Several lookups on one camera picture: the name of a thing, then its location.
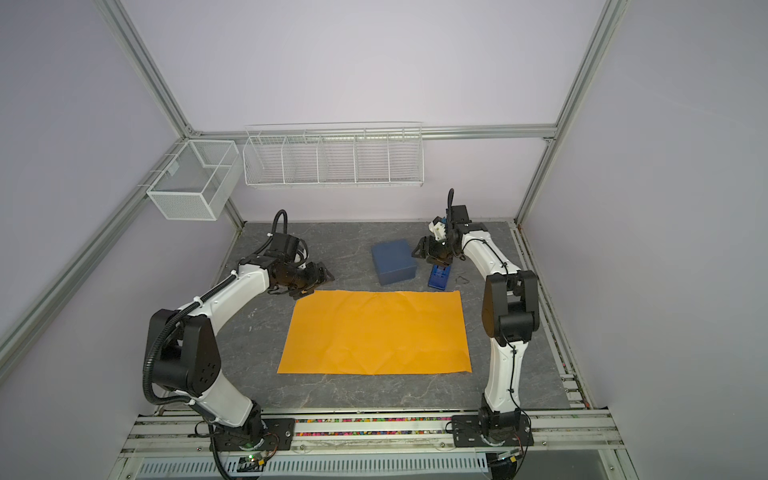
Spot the orange wrapping paper sheet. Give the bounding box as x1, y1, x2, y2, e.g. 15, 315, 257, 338
277, 290, 472, 376

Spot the blue gift box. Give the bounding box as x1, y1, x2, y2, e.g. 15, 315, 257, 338
371, 239, 417, 286

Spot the white mesh side basket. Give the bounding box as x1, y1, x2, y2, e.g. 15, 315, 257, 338
147, 140, 244, 221

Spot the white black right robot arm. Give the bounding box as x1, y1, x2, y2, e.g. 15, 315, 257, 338
412, 189, 540, 439

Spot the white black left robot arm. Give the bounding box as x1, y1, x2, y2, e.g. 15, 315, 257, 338
142, 209, 333, 437

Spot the white wire wall shelf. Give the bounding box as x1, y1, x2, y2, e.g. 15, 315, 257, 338
242, 122, 425, 188

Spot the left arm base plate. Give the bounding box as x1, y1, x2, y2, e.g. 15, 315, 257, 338
211, 417, 296, 452

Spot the white vented cable duct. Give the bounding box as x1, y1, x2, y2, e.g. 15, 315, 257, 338
133, 453, 490, 479

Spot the aluminium front rail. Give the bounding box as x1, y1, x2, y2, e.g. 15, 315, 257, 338
119, 410, 625, 458

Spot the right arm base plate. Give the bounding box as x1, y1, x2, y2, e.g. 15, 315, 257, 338
449, 410, 534, 447

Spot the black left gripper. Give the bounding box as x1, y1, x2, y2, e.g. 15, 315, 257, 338
278, 262, 335, 300

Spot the blue tape dispenser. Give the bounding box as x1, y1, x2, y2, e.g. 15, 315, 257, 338
427, 265, 451, 291

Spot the aluminium corner frame post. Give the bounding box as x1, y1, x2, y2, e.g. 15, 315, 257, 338
93, 0, 196, 138

